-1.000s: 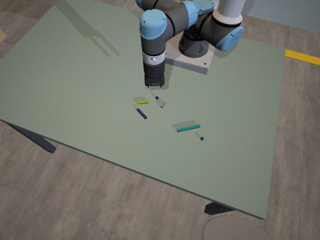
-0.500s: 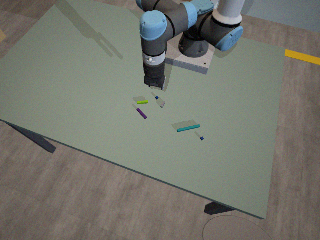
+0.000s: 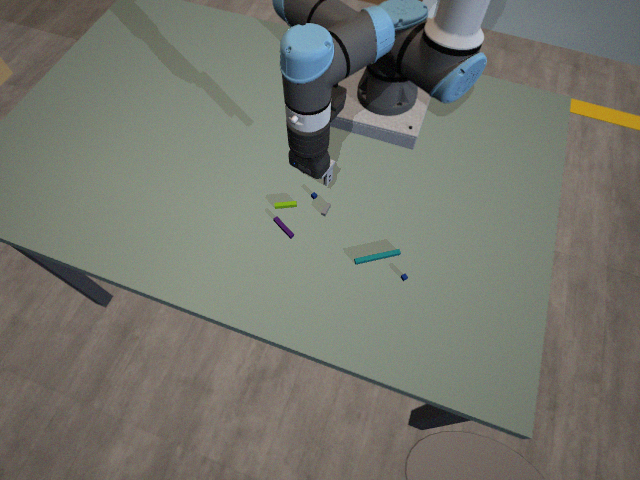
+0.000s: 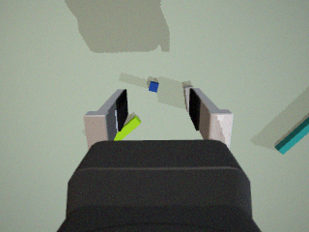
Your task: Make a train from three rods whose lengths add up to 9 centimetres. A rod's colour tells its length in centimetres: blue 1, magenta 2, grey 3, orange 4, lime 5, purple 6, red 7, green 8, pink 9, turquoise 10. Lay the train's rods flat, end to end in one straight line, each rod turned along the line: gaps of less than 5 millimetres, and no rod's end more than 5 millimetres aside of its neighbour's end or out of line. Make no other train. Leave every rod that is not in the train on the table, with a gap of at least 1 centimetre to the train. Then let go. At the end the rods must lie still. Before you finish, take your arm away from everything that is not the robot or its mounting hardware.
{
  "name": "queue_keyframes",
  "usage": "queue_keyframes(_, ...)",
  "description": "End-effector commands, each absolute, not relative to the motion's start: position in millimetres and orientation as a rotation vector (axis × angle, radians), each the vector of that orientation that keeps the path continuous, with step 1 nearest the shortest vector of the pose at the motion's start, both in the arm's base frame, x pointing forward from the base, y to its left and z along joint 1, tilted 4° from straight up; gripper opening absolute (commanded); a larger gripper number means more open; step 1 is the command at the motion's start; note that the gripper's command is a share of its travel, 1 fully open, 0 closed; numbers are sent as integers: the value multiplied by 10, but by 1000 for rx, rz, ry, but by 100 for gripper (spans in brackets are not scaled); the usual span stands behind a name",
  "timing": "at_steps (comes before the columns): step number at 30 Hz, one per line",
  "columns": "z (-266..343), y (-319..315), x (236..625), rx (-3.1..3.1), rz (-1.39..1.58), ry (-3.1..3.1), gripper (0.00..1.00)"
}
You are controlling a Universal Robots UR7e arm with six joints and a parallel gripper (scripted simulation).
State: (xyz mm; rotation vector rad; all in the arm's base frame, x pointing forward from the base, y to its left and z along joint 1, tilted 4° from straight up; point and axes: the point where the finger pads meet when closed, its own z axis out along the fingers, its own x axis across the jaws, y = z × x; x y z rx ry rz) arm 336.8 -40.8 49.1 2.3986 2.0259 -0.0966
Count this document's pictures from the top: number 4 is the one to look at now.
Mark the small blue block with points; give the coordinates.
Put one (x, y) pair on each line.
(153, 86)

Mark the lime green rod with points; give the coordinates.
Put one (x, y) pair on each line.
(128, 127)

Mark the turquoise rod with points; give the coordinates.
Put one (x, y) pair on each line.
(289, 141)

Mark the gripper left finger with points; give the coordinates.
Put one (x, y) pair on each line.
(108, 120)

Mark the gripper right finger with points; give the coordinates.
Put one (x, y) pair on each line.
(208, 119)

